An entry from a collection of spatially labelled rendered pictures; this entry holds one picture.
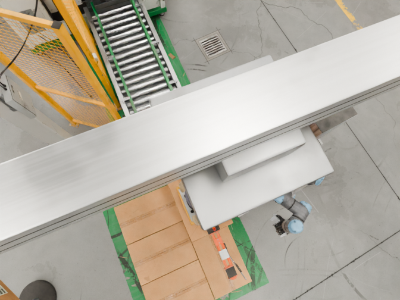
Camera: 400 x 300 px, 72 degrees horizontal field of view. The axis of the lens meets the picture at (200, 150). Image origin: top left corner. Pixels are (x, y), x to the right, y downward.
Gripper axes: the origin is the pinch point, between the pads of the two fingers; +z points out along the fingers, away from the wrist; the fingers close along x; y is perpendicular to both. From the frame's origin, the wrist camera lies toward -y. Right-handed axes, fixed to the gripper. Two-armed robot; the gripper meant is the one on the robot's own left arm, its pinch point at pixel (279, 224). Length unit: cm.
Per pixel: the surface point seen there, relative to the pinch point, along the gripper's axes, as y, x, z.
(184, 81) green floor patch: -31, -199, 152
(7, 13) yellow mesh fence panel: 90, -177, -58
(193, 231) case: 53, -22, 58
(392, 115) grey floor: -263, -22, 152
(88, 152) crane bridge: 63, -46, -153
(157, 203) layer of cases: 73, -62, 97
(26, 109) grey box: 117, -150, -9
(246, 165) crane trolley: 42, -35, -144
